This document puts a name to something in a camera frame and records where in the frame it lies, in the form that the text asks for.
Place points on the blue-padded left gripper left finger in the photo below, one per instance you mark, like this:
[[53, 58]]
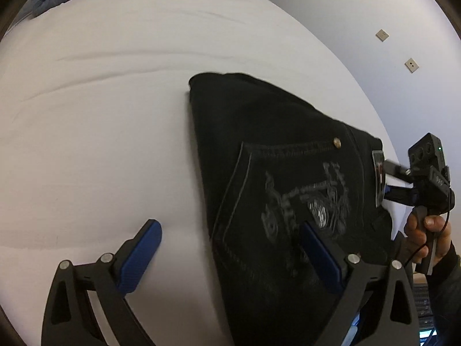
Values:
[[135, 254]]

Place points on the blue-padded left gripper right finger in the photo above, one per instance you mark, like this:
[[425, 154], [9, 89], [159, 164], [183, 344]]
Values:
[[326, 256]]

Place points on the black denim pants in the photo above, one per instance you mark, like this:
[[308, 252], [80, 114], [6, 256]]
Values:
[[271, 163]]

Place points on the right hand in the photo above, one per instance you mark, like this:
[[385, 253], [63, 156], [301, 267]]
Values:
[[416, 237]]

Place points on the white bed sheet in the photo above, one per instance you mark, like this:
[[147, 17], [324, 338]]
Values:
[[96, 138]]

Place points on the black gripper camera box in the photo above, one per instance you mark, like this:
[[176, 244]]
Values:
[[428, 151]]

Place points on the lower wall socket plate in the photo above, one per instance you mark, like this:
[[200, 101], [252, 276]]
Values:
[[412, 65]]

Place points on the upper wall switch plate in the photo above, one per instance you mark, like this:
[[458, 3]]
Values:
[[382, 35]]

